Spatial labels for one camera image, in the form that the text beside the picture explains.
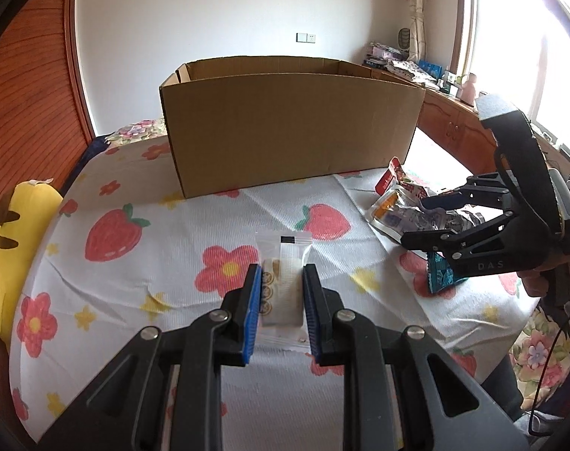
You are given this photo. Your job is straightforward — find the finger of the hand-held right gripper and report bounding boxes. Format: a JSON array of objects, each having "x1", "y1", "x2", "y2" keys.
[
  {"x1": 400, "y1": 211, "x2": 520, "y2": 265},
  {"x1": 420, "y1": 174, "x2": 520, "y2": 212}
]

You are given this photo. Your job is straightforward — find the black cable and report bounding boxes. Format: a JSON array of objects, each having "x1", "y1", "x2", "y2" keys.
[{"x1": 526, "y1": 291, "x2": 570, "y2": 435}]

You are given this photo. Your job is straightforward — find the brown cardboard box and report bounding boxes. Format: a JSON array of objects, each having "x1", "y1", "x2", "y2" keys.
[{"x1": 159, "y1": 56, "x2": 426, "y2": 199}]

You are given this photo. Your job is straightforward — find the white snack packet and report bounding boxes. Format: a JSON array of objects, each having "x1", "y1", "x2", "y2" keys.
[{"x1": 254, "y1": 231, "x2": 314, "y2": 353}]

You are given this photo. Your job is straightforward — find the pink bottle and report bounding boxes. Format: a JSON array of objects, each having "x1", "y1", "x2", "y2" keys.
[{"x1": 460, "y1": 73, "x2": 479, "y2": 101}]

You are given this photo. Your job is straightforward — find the patterned white cloth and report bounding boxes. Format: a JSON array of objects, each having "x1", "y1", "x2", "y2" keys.
[{"x1": 388, "y1": 59, "x2": 431, "y2": 88}]

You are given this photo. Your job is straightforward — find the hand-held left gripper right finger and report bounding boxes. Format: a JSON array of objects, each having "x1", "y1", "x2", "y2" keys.
[{"x1": 302, "y1": 264, "x2": 530, "y2": 451}]

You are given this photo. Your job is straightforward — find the light patterned curtain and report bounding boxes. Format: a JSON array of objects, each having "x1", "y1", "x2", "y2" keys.
[{"x1": 398, "y1": 0, "x2": 431, "y2": 64}]

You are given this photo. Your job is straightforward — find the stack of boxes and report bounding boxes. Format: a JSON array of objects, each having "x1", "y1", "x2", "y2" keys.
[{"x1": 364, "y1": 41, "x2": 403, "y2": 67}]

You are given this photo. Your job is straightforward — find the floral quilt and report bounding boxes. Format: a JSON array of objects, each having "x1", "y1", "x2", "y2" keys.
[{"x1": 105, "y1": 117, "x2": 168, "y2": 144}]

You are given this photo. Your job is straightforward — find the teal snack packet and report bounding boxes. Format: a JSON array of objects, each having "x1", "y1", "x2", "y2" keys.
[{"x1": 423, "y1": 250, "x2": 469, "y2": 294}]

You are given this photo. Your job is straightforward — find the dark blue cloth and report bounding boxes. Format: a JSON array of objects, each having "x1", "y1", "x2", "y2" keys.
[{"x1": 85, "y1": 134, "x2": 109, "y2": 156}]

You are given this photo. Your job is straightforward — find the yellow plush toy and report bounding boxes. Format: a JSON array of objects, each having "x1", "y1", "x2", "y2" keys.
[{"x1": 0, "y1": 179, "x2": 64, "y2": 339}]

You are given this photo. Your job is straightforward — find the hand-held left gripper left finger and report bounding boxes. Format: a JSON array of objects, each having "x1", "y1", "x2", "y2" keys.
[{"x1": 38, "y1": 263, "x2": 263, "y2": 451}]

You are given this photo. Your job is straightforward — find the window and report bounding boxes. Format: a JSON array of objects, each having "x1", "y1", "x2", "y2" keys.
[{"x1": 454, "y1": 0, "x2": 570, "y2": 151}]

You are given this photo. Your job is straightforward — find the wooden slatted wardrobe door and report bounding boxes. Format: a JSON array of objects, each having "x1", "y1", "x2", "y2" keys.
[{"x1": 0, "y1": 0, "x2": 100, "y2": 226}]

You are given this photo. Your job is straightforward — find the person's right hand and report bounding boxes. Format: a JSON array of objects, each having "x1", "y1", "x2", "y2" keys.
[{"x1": 520, "y1": 258, "x2": 570, "y2": 299}]

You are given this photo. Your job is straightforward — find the strawberry and flower print tablecloth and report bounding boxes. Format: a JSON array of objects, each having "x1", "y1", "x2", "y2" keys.
[{"x1": 8, "y1": 127, "x2": 544, "y2": 451}]

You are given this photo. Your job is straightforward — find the crumpled silver snack packet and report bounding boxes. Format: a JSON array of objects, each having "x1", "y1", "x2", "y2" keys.
[{"x1": 435, "y1": 207, "x2": 487, "y2": 233}]

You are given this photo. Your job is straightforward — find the floral bedsheet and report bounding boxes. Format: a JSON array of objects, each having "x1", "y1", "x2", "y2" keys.
[{"x1": 508, "y1": 305, "x2": 570, "y2": 409}]

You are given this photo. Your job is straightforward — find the wooden cabinet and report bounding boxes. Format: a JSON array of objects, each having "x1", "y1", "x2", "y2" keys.
[{"x1": 362, "y1": 66, "x2": 570, "y2": 207}]

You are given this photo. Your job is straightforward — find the silver packet with red label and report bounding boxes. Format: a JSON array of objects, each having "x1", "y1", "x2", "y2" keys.
[{"x1": 369, "y1": 157, "x2": 455, "y2": 240}]

